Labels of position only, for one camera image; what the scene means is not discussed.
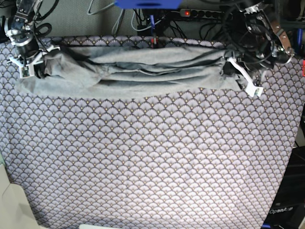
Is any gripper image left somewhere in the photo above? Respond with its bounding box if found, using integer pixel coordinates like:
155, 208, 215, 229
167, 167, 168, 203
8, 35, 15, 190
16, 44, 49, 79

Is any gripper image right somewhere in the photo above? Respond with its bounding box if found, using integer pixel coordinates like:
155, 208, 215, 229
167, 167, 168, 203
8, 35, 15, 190
223, 52, 274, 79

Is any light grey T-shirt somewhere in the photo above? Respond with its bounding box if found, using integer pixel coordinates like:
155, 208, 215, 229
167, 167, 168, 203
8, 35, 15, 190
15, 46, 245, 99

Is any robot arm image right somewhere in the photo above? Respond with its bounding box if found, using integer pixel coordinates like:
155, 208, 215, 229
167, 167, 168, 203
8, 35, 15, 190
221, 0, 295, 77

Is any red clamp at table right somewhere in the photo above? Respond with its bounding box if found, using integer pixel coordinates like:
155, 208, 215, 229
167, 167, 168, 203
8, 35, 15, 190
302, 60, 305, 77

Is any red clamp at table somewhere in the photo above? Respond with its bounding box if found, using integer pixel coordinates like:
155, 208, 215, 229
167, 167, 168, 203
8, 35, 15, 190
151, 38, 158, 49
302, 60, 305, 77

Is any red clamp at table back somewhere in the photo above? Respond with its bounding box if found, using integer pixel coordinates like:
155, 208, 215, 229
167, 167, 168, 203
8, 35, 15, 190
151, 38, 158, 49

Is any fan-patterned table cloth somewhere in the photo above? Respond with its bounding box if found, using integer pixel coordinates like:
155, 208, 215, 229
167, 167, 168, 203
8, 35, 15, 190
0, 44, 305, 229

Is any black OpenArm computer box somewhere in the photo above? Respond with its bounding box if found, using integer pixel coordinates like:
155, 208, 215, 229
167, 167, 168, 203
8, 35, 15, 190
262, 146, 305, 229

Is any white camera bracket image left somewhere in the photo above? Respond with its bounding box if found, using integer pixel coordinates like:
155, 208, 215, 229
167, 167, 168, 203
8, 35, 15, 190
8, 45, 61, 79

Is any black power strip red switch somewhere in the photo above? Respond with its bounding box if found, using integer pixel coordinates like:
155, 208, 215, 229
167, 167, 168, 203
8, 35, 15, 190
178, 9, 224, 20

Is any blue post right edge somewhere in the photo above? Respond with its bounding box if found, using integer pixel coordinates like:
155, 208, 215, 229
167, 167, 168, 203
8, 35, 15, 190
295, 29, 303, 53

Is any blue vertical post centre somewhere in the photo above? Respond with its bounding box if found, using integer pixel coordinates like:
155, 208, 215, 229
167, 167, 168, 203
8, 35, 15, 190
150, 15, 155, 36

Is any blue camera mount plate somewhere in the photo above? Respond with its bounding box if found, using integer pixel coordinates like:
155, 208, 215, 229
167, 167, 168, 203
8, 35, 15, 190
116, 0, 182, 9

